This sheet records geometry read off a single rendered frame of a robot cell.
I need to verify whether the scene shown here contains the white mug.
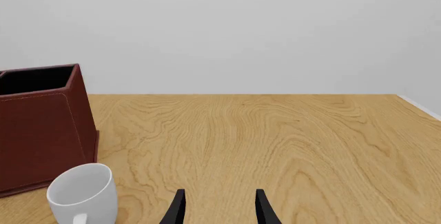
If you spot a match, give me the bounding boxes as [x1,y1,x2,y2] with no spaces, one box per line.
[46,163,119,224]

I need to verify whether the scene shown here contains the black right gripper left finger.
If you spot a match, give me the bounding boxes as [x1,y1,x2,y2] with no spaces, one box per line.
[159,188,187,224]

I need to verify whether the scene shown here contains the red-brown desk caddy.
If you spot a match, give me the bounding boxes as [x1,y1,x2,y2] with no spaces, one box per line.
[0,63,100,198]

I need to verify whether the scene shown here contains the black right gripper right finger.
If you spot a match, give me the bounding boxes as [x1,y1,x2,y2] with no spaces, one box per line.
[255,188,283,224]

